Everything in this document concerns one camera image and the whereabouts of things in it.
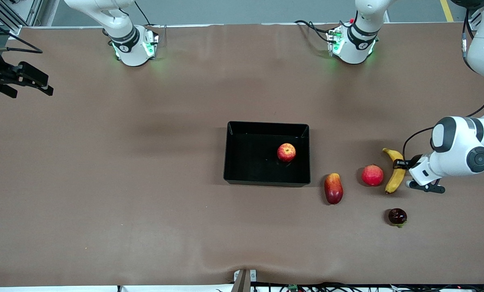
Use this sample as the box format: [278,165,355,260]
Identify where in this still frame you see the yellow banana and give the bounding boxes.
[383,148,407,195]

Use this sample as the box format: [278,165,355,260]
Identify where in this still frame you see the red yellow apple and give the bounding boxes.
[277,143,297,163]

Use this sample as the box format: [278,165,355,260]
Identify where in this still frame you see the black plastic box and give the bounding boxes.
[223,121,311,187]

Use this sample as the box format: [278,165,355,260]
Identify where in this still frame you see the red pomegranate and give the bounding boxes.
[361,164,384,187]

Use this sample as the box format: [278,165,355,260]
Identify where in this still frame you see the dark purple mangosteen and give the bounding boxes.
[388,208,408,228]

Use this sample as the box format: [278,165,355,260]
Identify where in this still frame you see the red yellow mango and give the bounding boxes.
[324,173,344,205]

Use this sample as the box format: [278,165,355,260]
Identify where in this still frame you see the brown table cover sheet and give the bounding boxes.
[0,22,484,288]

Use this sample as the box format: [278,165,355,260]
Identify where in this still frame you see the yellow floor tape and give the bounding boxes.
[440,0,456,23]

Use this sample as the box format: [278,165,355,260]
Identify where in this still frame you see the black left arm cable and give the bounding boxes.
[402,8,484,161]

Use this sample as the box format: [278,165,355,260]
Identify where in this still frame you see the black base cable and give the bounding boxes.
[134,0,153,27]

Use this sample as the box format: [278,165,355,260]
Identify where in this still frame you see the black base power cables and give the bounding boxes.
[295,19,332,43]

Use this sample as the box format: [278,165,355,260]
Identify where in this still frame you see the metal table edge bracket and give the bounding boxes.
[232,269,258,292]

